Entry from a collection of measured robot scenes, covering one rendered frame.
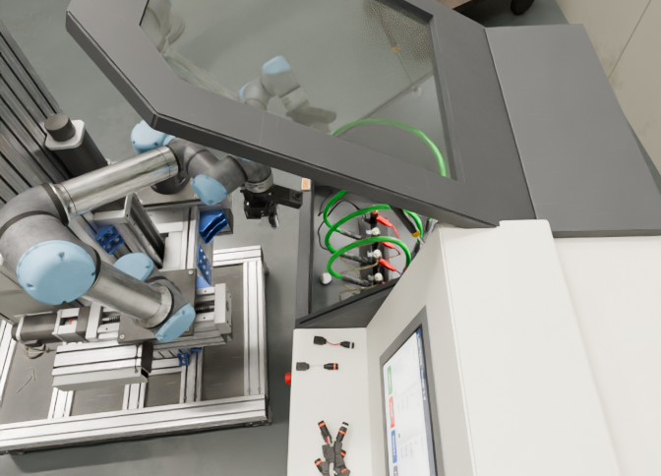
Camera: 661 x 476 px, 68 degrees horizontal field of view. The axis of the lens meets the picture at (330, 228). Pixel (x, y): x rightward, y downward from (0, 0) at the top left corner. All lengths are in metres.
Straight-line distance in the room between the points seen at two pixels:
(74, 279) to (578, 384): 0.90
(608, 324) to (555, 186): 0.32
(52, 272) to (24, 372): 1.76
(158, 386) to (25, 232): 1.49
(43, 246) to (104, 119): 2.89
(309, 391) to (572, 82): 1.09
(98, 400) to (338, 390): 1.34
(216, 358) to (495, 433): 1.68
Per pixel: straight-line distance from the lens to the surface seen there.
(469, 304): 0.94
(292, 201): 1.31
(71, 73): 4.37
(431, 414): 1.01
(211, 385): 2.35
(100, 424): 2.46
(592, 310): 1.11
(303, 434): 1.44
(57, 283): 1.02
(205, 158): 1.19
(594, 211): 1.20
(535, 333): 0.95
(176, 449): 2.55
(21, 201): 1.11
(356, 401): 1.45
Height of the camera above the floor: 2.39
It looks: 57 degrees down
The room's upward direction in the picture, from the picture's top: 5 degrees counter-clockwise
